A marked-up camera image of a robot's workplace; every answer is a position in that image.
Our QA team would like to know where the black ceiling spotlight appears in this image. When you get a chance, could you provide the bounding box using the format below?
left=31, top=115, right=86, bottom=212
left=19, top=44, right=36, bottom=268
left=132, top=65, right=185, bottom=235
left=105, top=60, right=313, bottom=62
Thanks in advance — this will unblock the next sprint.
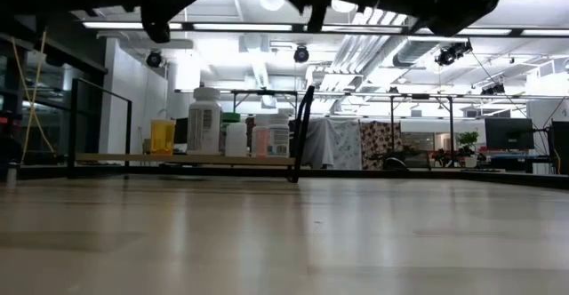
left=434, top=39, right=474, bottom=68
left=293, top=44, right=311, bottom=64
left=145, top=49, right=164, bottom=69

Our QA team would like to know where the plain grey cloth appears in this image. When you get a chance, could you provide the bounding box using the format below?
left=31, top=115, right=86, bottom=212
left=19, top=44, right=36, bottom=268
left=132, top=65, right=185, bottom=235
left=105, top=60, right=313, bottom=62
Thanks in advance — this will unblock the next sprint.
left=301, top=117, right=335, bottom=170

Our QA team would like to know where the long ceiling light strip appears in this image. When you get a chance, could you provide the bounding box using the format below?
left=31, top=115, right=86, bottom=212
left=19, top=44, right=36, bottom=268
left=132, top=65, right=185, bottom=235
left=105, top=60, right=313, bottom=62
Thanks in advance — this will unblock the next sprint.
left=82, top=20, right=569, bottom=37
left=174, top=88, right=569, bottom=101

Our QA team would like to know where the black computer monitor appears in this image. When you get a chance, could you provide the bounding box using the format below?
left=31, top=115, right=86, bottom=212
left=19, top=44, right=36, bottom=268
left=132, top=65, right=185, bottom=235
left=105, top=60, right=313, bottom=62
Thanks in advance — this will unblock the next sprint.
left=484, top=116, right=536, bottom=151
left=174, top=116, right=188, bottom=145
left=549, top=119, right=569, bottom=176

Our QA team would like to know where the white patterned sheet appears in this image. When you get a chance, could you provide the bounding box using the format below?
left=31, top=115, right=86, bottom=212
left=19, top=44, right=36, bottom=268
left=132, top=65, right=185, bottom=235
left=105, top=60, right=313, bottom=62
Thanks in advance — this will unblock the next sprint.
left=329, top=121, right=362, bottom=171

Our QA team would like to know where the leafy plant in white pot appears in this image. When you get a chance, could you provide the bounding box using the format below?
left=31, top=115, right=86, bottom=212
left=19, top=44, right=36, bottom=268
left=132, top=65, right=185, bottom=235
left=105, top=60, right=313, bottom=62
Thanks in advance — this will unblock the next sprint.
left=456, top=130, right=482, bottom=169

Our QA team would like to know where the ribbed ventilation duct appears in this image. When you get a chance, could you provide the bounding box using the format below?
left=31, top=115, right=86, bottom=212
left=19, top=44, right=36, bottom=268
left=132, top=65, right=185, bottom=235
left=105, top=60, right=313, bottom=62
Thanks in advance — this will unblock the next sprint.
left=331, top=10, right=445, bottom=81

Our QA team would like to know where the small pink medicine bottle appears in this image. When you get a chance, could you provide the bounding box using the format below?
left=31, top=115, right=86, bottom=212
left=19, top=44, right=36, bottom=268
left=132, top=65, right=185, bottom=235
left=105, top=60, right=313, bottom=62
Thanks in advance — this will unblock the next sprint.
left=251, top=114, right=272, bottom=158

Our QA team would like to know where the dark floral cloth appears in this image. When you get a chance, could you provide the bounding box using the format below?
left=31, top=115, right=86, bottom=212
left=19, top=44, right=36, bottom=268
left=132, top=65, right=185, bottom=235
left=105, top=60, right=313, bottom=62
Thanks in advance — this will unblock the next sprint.
left=243, top=116, right=255, bottom=154

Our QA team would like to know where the white bottle with barcode label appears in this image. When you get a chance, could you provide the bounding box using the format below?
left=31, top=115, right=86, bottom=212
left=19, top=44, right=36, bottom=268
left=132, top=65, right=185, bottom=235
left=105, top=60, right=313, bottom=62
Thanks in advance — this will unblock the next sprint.
left=268, top=113, right=293, bottom=158

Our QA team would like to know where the black clothes rack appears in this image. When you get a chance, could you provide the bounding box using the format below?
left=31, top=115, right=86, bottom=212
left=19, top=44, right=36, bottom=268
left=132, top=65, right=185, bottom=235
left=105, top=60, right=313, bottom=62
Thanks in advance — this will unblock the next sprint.
left=389, top=92, right=455, bottom=155
left=230, top=88, right=300, bottom=118

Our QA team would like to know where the wooden shelf with black frame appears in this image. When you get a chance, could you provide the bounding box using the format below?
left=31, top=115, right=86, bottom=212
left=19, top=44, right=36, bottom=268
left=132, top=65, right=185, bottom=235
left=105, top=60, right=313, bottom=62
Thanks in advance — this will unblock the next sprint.
left=66, top=77, right=316, bottom=184

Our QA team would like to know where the yellow hanging cable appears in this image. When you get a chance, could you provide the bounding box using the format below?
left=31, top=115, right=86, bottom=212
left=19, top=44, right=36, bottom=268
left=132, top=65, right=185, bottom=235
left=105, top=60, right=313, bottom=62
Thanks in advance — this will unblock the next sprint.
left=8, top=28, right=57, bottom=155

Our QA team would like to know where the orange bottle with white cap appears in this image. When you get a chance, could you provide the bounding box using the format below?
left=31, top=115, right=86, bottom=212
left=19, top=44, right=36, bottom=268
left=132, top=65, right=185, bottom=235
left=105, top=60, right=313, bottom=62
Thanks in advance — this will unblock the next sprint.
left=149, top=117, right=177, bottom=156

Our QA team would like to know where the red floral curtain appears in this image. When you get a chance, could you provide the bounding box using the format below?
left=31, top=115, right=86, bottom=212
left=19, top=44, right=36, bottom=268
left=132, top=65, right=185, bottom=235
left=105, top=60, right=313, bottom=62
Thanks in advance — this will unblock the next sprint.
left=358, top=120, right=405, bottom=171

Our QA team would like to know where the large white medicine bottle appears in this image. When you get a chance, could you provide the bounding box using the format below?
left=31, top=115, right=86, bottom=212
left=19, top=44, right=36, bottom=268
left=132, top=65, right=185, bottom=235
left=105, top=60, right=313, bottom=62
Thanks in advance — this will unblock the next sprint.
left=186, top=85, right=223, bottom=156

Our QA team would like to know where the black metal rig frame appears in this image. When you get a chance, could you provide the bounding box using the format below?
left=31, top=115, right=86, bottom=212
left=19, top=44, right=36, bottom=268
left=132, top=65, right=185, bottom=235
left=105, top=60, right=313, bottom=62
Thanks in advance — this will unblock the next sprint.
left=17, top=163, right=569, bottom=191

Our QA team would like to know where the plain white medicine bottle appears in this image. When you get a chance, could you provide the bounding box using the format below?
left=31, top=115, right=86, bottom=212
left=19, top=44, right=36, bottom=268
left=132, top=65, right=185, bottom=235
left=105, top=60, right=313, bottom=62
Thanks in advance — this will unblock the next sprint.
left=224, top=122, right=248, bottom=158

